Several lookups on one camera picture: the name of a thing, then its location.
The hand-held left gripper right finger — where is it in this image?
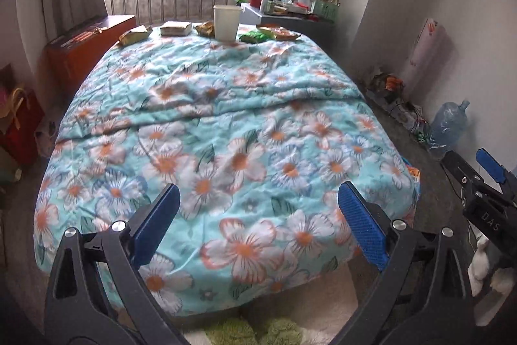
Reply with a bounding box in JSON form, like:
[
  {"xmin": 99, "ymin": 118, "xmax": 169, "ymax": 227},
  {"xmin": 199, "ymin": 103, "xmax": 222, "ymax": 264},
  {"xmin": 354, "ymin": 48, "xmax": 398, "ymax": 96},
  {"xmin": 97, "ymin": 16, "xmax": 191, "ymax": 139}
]
[{"xmin": 335, "ymin": 181, "xmax": 472, "ymax": 345}]

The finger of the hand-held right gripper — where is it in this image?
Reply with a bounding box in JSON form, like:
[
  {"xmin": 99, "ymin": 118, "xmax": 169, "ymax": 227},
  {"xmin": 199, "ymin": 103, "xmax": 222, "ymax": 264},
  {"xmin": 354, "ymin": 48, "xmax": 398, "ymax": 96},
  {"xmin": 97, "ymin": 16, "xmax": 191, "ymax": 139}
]
[
  {"xmin": 440, "ymin": 151, "xmax": 485, "ymax": 201},
  {"xmin": 476, "ymin": 148, "xmax": 517, "ymax": 204}
]

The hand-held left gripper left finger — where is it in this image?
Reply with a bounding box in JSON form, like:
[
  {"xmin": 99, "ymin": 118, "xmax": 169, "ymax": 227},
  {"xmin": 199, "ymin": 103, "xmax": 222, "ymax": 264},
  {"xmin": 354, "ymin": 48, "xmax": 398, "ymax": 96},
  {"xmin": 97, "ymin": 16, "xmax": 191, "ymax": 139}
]
[{"xmin": 44, "ymin": 183, "xmax": 190, "ymax": 345}]

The cream white cloth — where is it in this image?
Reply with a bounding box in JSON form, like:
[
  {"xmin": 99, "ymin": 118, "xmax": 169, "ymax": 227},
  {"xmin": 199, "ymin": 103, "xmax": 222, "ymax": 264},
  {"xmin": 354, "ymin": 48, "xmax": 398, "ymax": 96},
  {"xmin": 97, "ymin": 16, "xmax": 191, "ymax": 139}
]
[{"xmin": 469, "ymin": 236, "xmax": 517, "ymax": 325}]

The large clear water bottle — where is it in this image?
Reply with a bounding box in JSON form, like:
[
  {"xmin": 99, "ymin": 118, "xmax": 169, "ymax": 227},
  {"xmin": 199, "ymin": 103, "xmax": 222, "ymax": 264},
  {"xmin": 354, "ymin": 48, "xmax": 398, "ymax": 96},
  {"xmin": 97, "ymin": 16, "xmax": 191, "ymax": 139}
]
[{"xmin": 428, "ymin": 99, "xmax": 471, "ymax": 160}]

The black bag with orange contents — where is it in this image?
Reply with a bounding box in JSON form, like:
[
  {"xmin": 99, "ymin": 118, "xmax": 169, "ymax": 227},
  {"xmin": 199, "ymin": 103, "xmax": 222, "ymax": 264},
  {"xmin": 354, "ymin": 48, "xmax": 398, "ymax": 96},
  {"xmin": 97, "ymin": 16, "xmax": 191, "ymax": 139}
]
[{"xmin": 369, "ymin": 72, "xmax": 405, "ymax": 99}]

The floral light blue blanket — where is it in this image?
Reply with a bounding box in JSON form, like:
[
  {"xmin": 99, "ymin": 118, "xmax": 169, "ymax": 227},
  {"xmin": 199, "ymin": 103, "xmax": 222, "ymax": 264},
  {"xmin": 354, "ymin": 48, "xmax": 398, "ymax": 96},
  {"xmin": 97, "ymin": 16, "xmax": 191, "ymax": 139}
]
[{"xmin": 34, "ymin": 22, "xmax": 418, "ymax": 315}]

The green fluffy rug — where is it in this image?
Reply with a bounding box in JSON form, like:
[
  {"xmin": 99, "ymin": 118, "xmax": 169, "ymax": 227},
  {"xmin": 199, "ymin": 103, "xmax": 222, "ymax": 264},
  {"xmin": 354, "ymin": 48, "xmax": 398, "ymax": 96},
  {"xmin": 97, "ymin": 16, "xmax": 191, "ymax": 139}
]
[{"xmin": 204, "ymin": 318, "xmax": 303, "ymax": 345}]

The red gift bag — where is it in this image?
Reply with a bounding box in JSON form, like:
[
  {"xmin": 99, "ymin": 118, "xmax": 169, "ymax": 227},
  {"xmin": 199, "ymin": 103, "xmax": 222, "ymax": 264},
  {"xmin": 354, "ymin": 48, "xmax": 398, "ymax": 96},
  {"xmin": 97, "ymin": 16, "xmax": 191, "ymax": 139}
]
[{"xmin": 0, "ymin": 86, "xmax": 45, "ymax": 167}]

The orange red cabinet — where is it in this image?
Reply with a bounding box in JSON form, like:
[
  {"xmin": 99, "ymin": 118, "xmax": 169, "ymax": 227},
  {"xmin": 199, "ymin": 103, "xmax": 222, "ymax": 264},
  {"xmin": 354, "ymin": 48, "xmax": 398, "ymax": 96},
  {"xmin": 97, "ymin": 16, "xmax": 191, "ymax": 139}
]
[{"xmin": 44, "ymin": 14, "xmax": 136, "ymax": 97}]

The large yellow snack packet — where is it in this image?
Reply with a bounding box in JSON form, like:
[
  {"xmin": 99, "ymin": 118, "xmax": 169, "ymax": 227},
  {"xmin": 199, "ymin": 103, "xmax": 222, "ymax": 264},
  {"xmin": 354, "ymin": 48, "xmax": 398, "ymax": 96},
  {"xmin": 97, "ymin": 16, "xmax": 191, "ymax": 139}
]
[{"xmin": 118, "ymin": 25, "xmax": 153, "ymax": 47}]

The beige biscuit packet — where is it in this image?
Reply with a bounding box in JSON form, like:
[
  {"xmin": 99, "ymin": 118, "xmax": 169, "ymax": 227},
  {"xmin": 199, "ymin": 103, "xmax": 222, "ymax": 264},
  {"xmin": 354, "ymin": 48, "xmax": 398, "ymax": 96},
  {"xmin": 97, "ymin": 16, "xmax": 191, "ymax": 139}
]
[{"xmin": 160, "ymin": 22, "xmax": 194, "ymax": 37}]

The small green snack packet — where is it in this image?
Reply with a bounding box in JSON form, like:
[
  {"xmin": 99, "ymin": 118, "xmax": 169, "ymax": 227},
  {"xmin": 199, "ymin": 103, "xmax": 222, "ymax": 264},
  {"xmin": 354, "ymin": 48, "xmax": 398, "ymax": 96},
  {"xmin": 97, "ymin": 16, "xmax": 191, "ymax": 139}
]
[{"xmin": 239, "ymin": 30, "xmax": 269, "ymax": 44}]

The white paper cup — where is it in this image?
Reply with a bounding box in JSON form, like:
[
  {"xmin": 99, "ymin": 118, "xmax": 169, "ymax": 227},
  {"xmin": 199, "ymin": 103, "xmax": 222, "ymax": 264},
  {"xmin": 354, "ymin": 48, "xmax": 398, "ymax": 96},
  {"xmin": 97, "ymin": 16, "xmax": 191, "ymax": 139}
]
[{"xmin": 213, "ymin": 5, "xmax": 242, "ymax": 42}]

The grey cabinet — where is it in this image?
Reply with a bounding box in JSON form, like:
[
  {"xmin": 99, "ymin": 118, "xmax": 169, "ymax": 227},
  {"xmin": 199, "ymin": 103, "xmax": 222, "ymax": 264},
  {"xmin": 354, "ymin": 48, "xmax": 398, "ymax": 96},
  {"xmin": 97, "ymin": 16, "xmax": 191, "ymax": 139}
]
[{"xmin": 241, "ymin": 2, "xmax": 336, "ymax": 42}]

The orange and yellow snack packet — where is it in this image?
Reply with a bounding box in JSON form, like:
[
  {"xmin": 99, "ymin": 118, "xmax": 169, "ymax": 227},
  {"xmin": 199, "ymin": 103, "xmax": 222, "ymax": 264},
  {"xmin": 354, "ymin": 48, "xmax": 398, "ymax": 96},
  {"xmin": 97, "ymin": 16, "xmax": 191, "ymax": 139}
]
[{"xmin": 258, "ymin": 26, "xmax": 301, "ymax": 42}]

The green plastic basket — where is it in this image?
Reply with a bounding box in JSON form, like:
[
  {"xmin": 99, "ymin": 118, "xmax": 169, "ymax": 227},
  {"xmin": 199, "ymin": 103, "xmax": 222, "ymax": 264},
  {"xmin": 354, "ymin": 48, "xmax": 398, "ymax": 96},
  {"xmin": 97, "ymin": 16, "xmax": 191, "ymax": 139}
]
[{"xmin": 313, "ymin": 0, "xmax": 340, "ymax": 22}]

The tangle of black cables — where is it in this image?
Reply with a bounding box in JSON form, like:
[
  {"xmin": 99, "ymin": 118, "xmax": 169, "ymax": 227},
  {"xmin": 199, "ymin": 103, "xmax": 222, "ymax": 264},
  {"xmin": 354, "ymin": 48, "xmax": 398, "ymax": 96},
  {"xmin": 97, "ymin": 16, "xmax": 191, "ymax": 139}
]
[{"xmin": 398, "ymin": 100, "xmax": 431, "ymax": 146}]

